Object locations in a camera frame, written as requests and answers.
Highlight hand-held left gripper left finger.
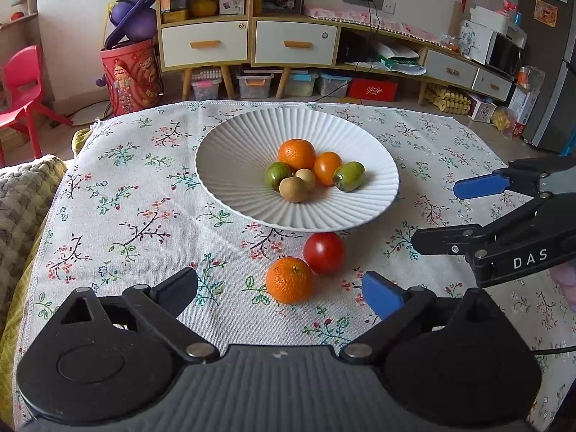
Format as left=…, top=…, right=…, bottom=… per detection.
left=58, top=267, right=221, bottom=364

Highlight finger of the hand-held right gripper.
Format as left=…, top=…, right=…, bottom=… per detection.
left=411, top=193, right=559, bottom=257
left=452, top=157, right=576, bottom=199

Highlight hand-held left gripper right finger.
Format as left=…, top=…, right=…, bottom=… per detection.
left=338, top=271, right=516, bottom=363

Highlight red tomato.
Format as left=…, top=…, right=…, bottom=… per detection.
left=303, top=231, right=346, bottom=275

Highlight orange mandarin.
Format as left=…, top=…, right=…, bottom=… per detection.
left=278, top=139, right=316, bottom=172
left=265, top=256, right=316, bottom=305

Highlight green jujube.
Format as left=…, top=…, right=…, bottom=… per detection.
left=332, top=161, right=365, bottom=193
left=265, top=161, right=294, bottom=192

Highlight small orange tomato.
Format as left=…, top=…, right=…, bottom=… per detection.
left=313, top=151, right=343, bottom=187

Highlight pale brown round fruit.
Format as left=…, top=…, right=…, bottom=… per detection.
left=294, top=168, right=316, bottom=192

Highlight white ribbed plate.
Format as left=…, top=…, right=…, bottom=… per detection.
left=194, top=107, right=400, bottom=231

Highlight yellow snack bag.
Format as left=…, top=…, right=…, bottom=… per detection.
left=490, top=105, right=518, bottom=138

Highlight yellow toy blocks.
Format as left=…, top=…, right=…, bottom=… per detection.
left=425, top=83, right=471, bottom=115

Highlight floral tablecloth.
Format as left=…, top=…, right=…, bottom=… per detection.
left=13, top=99, right=576, bottom=432

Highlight low wooden shelf unit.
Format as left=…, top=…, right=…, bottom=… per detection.
left=335, top=22, right=516, bottom=106

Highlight grey refrigerator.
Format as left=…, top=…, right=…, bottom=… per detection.
left=517, top=0, right=576, bottom=154

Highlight black microwave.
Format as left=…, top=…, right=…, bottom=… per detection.
left=486, top=31, right=525, bottom=75

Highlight red flat box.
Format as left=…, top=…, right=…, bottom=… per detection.
left=348, top=77, right=399, bottom=102

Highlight green and white bag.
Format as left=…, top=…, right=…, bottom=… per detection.
left=371, top=40, right=426, bottom=75

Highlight yellow mat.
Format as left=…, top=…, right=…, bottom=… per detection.
left=0, top=128, right=93, bottom=432

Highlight clear storage box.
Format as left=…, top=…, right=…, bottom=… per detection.
left=285, top=71, right=319, bottom=97
left=317, top=72, right=352, bottom=98

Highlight brown quilted blanket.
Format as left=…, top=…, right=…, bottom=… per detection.
left=0, top=155, right=68, bottom=334

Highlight black device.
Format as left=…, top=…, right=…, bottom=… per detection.
left=337, top=29, right=370, bottom=64

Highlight clear box with pink contents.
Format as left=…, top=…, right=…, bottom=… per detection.
left=191, top=76, right=222, bottom=100

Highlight pink lace cloth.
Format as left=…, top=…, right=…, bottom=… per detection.
left=303, top=4, right=451, bottom=41

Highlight red printed bucket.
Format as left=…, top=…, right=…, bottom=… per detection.
left=100, top=38, right=163, bottom=118

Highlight wooden cabinet with white drawer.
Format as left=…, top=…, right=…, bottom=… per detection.
left=249, top=0, right=340, bottom=100
left=155, top=0, right=253, bottom=100

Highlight red plastic chair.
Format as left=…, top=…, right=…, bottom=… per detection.
left=0, top=45, right=73, bottom=167

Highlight purple toy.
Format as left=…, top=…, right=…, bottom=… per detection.
left=95, top=0, right=158, bottom=50

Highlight yellow pumpkin ornament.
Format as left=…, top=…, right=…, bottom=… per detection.
left=189, top=0, right=219, bottom=18

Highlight clear box with orange handle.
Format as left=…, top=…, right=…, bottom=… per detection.
left=236, top=72, right=274, bottom=99

